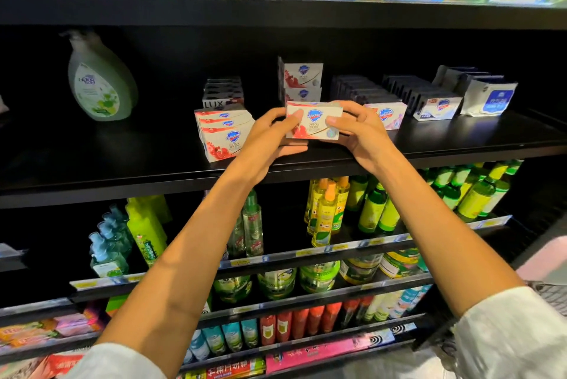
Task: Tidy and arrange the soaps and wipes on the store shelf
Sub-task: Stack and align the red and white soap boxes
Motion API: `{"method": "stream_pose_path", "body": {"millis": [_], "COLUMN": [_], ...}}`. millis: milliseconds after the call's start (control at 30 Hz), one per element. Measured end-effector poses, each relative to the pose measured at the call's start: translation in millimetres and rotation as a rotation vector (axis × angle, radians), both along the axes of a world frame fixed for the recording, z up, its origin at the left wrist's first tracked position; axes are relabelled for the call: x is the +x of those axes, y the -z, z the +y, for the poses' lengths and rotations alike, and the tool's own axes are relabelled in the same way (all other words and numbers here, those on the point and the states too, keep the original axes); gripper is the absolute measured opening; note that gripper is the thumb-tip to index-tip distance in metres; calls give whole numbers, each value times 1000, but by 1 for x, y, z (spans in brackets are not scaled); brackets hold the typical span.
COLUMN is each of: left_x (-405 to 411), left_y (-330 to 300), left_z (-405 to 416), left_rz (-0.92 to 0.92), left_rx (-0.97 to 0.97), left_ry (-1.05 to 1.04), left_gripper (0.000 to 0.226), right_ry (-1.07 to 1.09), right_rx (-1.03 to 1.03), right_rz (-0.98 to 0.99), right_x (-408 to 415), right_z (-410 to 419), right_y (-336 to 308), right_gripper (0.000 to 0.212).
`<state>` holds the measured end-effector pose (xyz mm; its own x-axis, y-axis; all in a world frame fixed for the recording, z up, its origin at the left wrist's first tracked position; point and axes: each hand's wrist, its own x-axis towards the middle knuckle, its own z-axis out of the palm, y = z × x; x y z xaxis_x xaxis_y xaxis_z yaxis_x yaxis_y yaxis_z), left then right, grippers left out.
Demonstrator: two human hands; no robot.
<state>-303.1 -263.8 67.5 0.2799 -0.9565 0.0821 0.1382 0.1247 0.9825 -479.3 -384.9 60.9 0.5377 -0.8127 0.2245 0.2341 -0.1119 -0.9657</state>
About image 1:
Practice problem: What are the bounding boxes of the person's left hand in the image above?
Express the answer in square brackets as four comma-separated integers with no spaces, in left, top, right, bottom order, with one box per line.
[229,107,310,188]

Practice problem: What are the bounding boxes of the person's right hand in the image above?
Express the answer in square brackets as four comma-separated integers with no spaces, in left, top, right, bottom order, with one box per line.
[326,100,405,179]

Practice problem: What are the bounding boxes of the white red printed soap box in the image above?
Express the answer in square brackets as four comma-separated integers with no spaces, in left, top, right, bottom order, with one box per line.
[201,121,256,163]
[285,101,345,143]
[195,104,246,119]

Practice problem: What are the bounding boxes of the black store shelf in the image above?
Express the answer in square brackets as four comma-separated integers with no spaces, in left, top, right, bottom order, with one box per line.
[0,0,567,379]
[0,245,106,379]

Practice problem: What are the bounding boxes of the pale green pump soap bottle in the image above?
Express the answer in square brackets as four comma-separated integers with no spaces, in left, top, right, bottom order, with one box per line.
[66,30,139,123]

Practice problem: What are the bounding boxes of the black wire shopping cart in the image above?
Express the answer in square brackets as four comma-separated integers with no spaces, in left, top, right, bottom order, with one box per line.
[527,281,567,319]

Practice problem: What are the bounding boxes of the person's left forearm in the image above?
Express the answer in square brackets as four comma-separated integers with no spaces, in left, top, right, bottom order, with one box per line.
[97,170,269,377]

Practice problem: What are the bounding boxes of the person's right forearm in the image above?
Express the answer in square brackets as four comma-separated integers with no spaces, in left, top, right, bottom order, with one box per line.
[376,162,526,319]

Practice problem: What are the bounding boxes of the row of white pink soap boxes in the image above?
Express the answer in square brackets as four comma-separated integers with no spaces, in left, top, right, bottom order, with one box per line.
[330,75,409,133]

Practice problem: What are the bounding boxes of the row of purple soap boxes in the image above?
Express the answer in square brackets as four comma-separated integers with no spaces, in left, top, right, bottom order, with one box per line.
[202,77,246,111]

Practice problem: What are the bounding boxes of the row of white blue soap boxes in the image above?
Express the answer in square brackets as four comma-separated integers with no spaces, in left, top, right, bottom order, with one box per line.
[385,75,464,123]

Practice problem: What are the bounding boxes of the clear green spray bottles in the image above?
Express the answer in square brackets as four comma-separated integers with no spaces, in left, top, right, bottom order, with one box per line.
[221,190,266,259]

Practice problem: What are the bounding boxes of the row of white red soap boxes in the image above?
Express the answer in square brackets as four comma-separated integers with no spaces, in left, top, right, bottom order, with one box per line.
[278,57,325,104]

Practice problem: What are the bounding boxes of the row of white upright packs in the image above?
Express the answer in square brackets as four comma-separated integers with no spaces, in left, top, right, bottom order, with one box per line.
[434,64,519,119]

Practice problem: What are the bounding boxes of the green lidded wipe tub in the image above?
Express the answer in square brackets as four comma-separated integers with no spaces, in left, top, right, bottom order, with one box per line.
[299,259,343,295]
[213,272,255,305]
[257,266,299,299]

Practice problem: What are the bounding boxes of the long pink packet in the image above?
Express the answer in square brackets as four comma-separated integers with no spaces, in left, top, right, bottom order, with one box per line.
[266,328,398,374]

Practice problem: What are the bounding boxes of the green white box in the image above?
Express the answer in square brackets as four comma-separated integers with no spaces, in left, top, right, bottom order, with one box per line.
[105,295,131,319]

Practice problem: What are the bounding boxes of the yellow red packets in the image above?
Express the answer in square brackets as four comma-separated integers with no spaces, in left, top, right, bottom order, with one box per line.
[184,357,268,379]

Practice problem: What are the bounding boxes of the red snack packet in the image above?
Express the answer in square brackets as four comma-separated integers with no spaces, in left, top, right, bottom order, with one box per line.
[27,349,90,379]

